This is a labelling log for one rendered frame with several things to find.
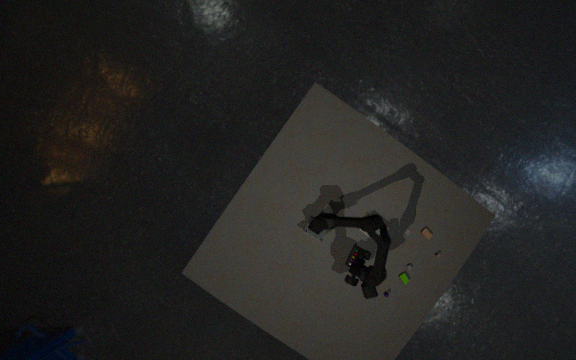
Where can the green block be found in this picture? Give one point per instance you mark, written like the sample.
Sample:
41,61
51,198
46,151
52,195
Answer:
404,278

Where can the beige rectangular tray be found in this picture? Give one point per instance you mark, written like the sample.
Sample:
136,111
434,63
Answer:
377,232

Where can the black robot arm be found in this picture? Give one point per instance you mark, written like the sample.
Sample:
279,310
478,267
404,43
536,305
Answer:
377,273

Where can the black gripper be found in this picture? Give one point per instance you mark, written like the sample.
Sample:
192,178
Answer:
359,262

